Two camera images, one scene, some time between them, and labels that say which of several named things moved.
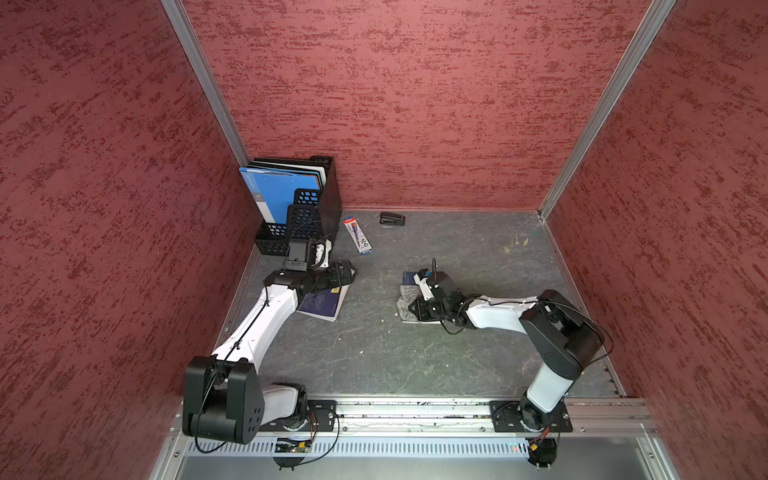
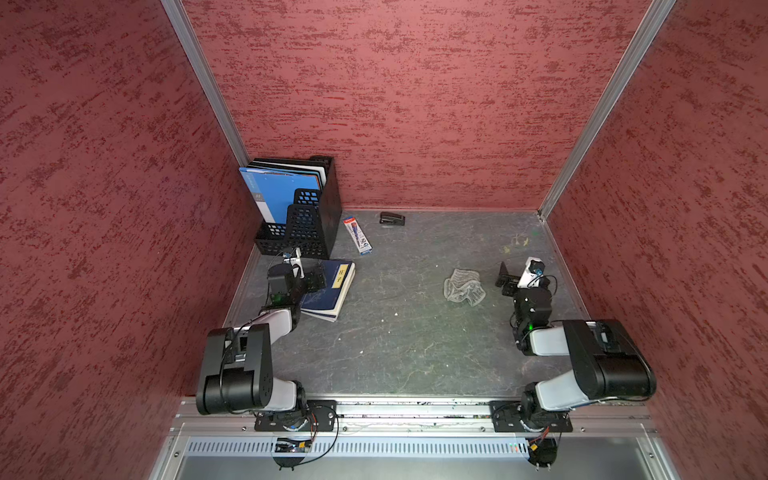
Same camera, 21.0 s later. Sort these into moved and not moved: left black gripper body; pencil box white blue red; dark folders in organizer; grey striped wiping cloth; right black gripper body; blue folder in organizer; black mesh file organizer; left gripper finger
Moved: left gripper finger; grey striped wiping cloth; left black gripper body; right black gripper body
Not moved: blue folder in organizer; black mesh file organizer; dark folders in organizer; pencil box white blue red
